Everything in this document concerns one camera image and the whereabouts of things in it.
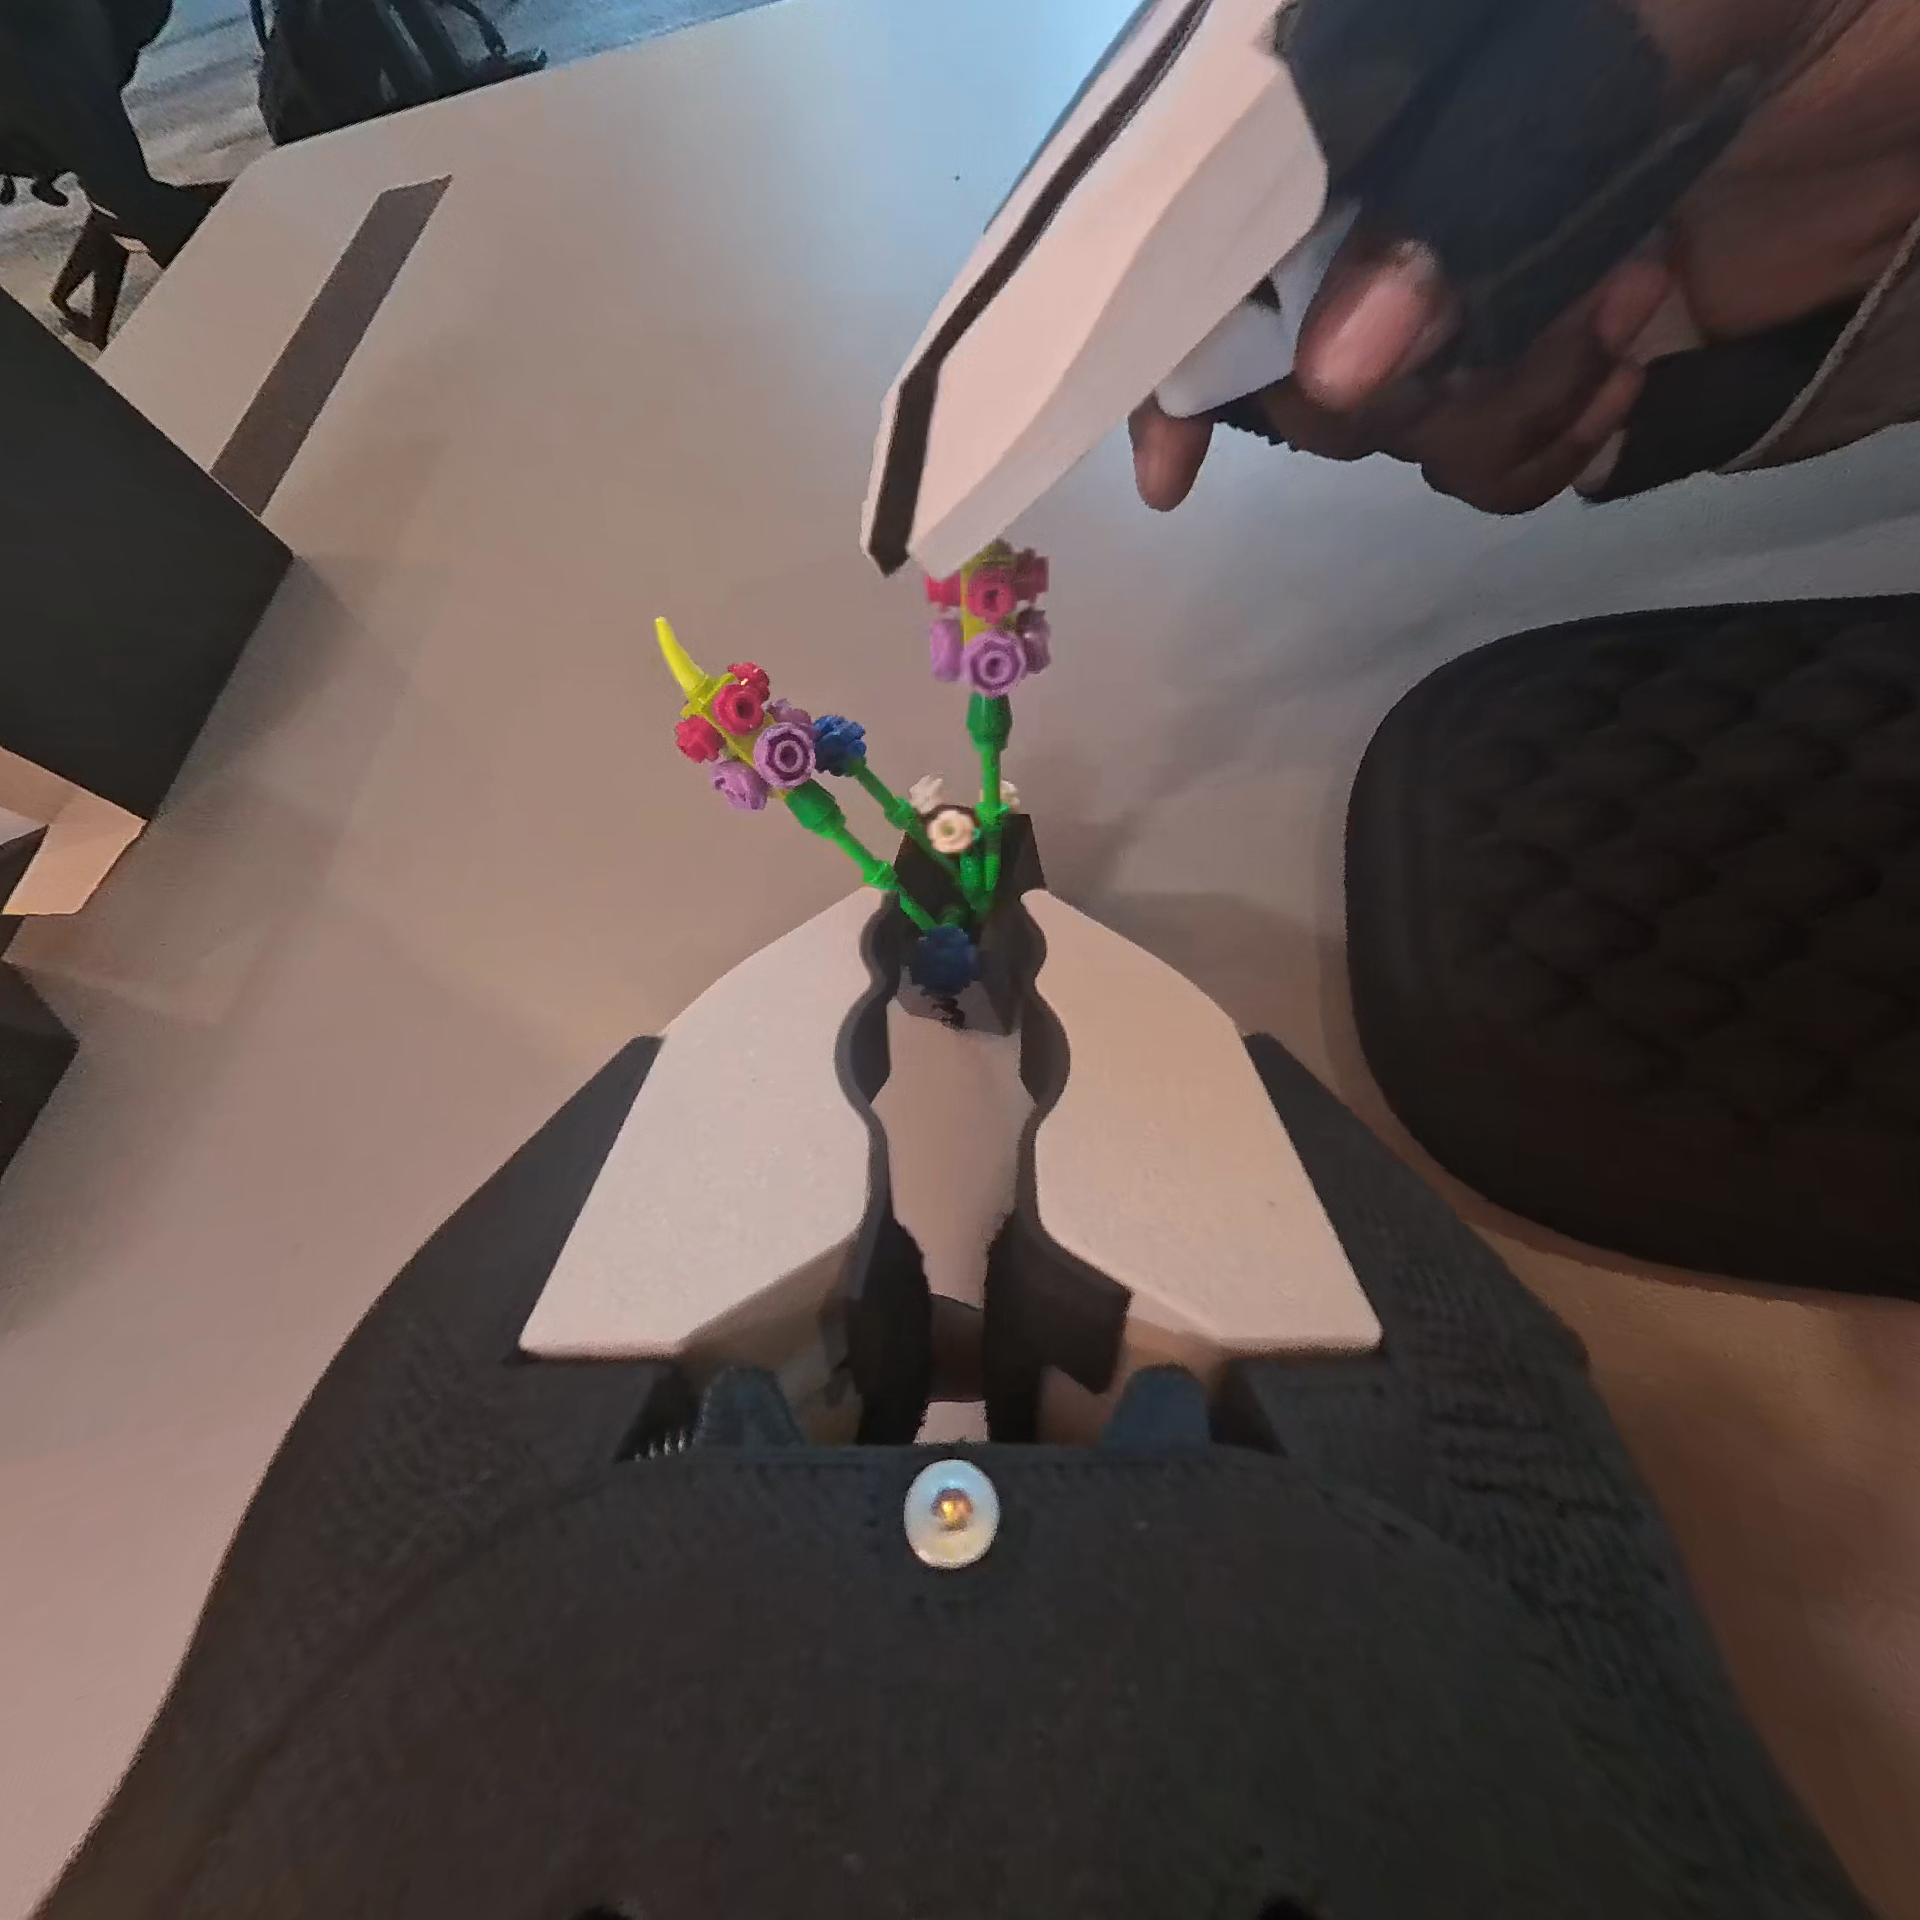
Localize black box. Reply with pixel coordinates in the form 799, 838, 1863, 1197
0, 286, 298, 826

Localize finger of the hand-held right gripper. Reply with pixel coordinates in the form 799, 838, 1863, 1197
907, 0, 1332, 583
863, 0, 1203, 583

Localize black office chair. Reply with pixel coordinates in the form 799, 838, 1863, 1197
0, 0, 227, 355

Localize black quilted seat cushion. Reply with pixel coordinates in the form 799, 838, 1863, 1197
1344, 594, 1920, 1301

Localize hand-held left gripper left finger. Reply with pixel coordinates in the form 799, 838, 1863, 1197
517, 892, 903, 1365

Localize toy brick flower stem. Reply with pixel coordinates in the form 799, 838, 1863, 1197
921, 539, 1056, 903

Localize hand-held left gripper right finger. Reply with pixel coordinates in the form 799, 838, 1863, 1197
1018, 890, 1386, 1365

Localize black backpack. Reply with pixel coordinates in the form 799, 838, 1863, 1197
251, 0, 548, 147

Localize person's right hand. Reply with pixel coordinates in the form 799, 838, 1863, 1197
1124, 0, 1920, 518

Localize toy flowers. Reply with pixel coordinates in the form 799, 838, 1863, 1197
652, 615, 1047, 1040

